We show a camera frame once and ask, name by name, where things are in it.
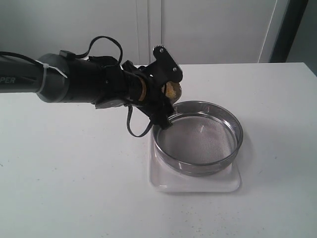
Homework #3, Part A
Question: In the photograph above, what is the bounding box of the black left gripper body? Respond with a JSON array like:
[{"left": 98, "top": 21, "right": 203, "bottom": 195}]
[{"left": 122, "top": 60, "right": 168, "bottom": 120}]

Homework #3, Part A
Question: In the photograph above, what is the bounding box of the rice and millet grain mix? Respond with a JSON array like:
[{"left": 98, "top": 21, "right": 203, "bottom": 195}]
[{"left": 161, "top": 82, "right": 179, "bottom": 99}]

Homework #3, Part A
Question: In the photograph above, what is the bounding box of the stainless steel cup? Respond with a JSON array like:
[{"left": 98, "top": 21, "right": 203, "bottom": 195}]
[{"left": 161, "top": 81, "right": 182, "bottom": 104}]

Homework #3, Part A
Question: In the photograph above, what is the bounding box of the round stainless steel sieve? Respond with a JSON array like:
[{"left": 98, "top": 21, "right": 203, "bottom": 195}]
[{"left": 151, "top": 101, "right": 244, "bottom": 176}]

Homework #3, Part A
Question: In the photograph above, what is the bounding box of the white cabinet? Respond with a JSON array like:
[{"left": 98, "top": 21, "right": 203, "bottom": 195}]
[{"left": 0, "top": 0, "right": 288, "bottom": 64}]

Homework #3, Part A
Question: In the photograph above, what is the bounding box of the white square tray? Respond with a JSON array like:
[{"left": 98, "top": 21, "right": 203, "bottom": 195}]
[{"left": 148, "top": 136, "right": 241, "bottom": 193}]

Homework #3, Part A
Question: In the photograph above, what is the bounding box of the white zip tie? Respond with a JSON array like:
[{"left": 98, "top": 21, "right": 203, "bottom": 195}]
[{"left": 35, "top": 60, "right": 68, "bottom": 94}]

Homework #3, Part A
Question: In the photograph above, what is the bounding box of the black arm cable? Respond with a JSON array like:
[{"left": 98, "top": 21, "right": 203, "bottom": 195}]
[{"left": 0, "top": 36, "right": 152, "bottom": 138}]

